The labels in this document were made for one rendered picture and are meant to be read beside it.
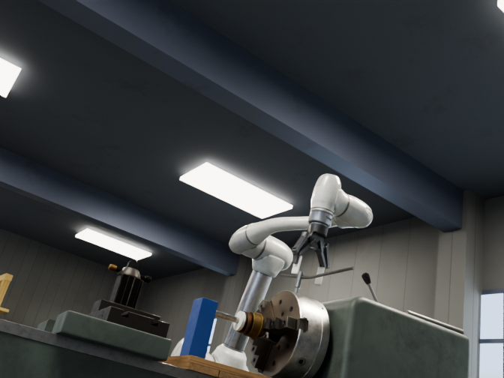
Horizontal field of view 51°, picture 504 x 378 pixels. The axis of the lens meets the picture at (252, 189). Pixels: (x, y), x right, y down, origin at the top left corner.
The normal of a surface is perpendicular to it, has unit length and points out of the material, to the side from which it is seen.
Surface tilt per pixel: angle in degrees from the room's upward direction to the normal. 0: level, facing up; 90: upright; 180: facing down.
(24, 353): 90
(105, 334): 90
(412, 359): 90
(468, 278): 90
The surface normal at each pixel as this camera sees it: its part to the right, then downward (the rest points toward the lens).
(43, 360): 0.48, -0.28
